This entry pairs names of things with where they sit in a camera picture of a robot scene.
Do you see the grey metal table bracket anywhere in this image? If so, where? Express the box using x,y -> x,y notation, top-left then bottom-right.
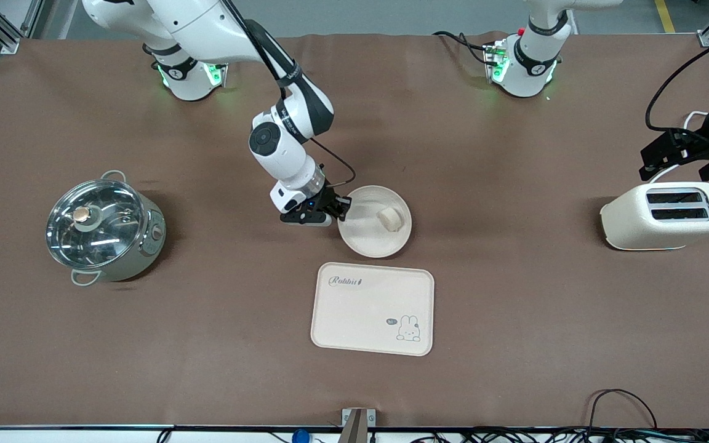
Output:
340,407 -> 377,443

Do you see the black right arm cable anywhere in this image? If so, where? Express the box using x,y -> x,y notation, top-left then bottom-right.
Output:
224,0 -> 356,189

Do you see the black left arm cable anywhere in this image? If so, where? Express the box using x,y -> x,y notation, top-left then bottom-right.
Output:
645,26 -> 709,134

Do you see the glass pot lid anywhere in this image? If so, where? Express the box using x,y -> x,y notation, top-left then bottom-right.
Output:
46,179 -> 146,271

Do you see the white steamed bun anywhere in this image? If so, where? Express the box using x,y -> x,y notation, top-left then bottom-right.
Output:
377,207 -> 404,233

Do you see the white two-slot toaster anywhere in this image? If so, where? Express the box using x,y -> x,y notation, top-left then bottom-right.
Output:
599,182 -> 709,252

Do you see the steel electric cooking pot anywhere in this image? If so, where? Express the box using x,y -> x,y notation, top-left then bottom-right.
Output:
45,170 -> 168,287

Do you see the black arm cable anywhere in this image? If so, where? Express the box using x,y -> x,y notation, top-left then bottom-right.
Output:
645,26 -> 709,134
224,0 -> 356,189

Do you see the black looped cable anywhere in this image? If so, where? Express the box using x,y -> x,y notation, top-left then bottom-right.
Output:
587,388 -> 659,431

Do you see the cream rabbit print tray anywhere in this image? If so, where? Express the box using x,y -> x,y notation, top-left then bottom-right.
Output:
310,262 -> 436,357

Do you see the white toaster power cord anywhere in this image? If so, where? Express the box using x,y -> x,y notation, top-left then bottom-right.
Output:
646,110 -> 709,183

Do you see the black cable bundle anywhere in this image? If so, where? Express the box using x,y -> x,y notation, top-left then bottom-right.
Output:
409,426 -> 709,443

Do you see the cream round plate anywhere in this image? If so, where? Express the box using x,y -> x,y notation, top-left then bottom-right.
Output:
337,185 -> 413,259

